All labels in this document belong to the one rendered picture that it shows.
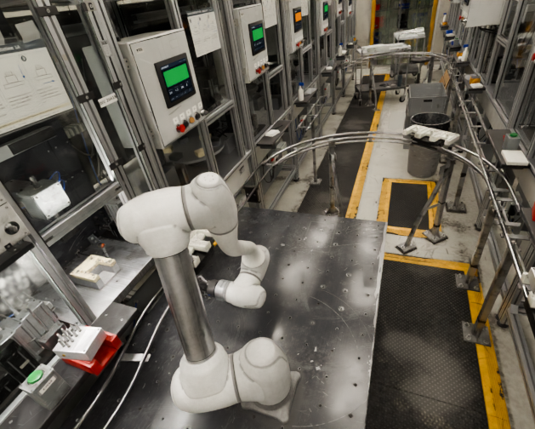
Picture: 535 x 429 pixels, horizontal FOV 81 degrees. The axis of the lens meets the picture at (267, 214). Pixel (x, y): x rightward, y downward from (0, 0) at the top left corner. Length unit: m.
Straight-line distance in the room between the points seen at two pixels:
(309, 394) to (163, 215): 0.85
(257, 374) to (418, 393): 1.22
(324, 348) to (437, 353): 1.02
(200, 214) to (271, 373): 0.56
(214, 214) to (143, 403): 0.86
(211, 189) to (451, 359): 1.84
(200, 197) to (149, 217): 0.14
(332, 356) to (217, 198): 0.84
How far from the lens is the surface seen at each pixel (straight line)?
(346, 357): 1.40
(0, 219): 1.20
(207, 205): 0.85
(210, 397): 1.17
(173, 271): 0.94
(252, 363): 1.10
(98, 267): 1.69
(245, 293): 1.30
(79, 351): 1.28
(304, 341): 1.43
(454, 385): 2.22
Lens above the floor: 1.89
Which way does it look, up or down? 35 degrees down
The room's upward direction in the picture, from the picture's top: 9 degrees counter-clockwise
